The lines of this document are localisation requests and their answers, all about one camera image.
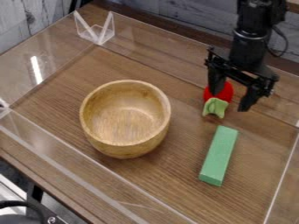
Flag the wooden bowl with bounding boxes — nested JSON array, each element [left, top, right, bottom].
[[79, 80, 173, 159]]

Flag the black cable lower left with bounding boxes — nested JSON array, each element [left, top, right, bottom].
[[0, 199, 48, 224]]

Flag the green rectangular block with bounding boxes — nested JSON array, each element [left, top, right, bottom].
[[199, 125, 239, 186]]

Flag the red plush fruit green leaves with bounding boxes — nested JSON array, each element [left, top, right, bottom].
[[202, 81, 234, 118]]

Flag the clear acrylic enclosure wall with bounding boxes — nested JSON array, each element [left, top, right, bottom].
[[0, 103, 197, 224]]

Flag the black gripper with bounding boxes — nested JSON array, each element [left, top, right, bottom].
[[205, 45, 279, 112]]

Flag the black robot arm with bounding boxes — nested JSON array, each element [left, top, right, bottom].
[[205, 0, 289, 112]]

